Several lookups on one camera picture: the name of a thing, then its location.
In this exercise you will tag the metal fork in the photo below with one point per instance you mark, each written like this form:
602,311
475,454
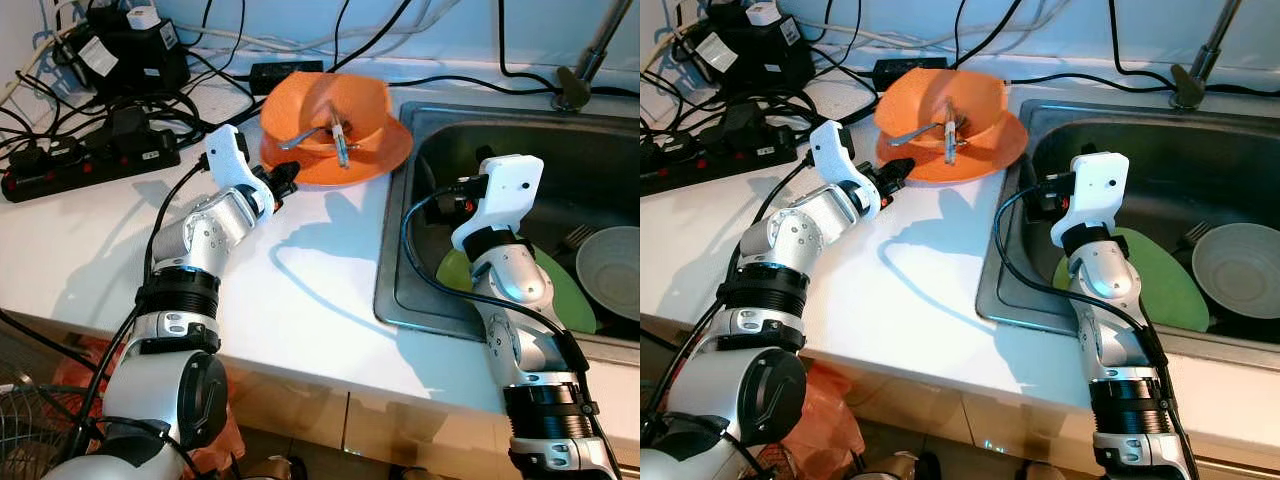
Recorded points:
578,238
1196,234

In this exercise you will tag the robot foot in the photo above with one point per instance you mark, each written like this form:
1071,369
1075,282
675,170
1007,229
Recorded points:
272,468
407,473
900,466
1040,472

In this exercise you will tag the black charger box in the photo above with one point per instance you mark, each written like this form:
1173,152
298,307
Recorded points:
760,55
135,60

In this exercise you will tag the grey round bowl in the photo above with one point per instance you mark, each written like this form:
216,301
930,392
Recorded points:
1240,270
615,270

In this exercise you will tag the metal sink faucet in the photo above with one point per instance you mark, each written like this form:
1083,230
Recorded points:
1205,55
590,60

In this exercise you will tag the cream kitchen cabinet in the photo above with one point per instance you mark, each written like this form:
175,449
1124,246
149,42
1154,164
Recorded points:
960,440
420,440

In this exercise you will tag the green plastic plate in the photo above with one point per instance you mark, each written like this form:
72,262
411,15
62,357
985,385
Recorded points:
1170,290
570,300

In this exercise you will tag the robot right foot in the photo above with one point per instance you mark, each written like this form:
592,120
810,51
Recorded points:
407,473
1040,472

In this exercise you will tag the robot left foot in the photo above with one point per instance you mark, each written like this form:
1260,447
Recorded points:
272,468
900,466

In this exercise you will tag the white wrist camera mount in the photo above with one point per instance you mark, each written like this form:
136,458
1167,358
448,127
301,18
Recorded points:
835,148
228,150
515,185
1100,185

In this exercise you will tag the orange plastic bowl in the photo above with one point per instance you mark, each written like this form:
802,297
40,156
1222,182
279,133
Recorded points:
300,100
915,98

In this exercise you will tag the metal grille fan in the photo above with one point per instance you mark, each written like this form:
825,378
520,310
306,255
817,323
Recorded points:
40,440
772,462

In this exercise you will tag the orange plastic plate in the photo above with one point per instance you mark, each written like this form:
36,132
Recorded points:
1000,155
385,160

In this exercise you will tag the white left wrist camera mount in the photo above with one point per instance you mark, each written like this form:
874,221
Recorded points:
228,150
835,148

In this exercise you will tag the black power strip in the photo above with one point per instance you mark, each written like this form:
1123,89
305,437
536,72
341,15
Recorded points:
720,162
90,168

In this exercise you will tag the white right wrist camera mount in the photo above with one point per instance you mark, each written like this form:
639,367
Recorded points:
515,185
1100,185

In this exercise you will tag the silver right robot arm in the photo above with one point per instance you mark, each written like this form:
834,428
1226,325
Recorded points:
1110,280
520,285

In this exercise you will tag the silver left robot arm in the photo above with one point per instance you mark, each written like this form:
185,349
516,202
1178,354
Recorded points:
200,235
800,230

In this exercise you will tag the stainless steel sink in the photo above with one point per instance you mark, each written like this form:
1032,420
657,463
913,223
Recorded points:
1200,170
600,170

